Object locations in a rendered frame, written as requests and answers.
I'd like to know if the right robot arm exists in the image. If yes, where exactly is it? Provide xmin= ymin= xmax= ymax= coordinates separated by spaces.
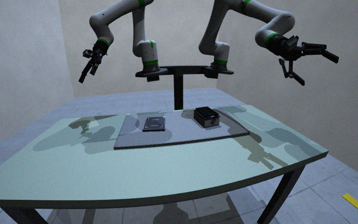
xmin=89 ymin=0 xmax=160 ymax=73

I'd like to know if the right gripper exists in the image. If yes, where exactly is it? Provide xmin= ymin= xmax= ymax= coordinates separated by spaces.
xmin=79 ymin=47 xmax=104 ymax=83

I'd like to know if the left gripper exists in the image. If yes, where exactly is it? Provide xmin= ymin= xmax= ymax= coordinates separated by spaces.
xmin=276 ymin=39 xmax=339 ymax=86

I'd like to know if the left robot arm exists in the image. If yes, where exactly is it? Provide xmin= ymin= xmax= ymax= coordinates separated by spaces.
xmin=199 ymin=0 xmax=299 ymax=71

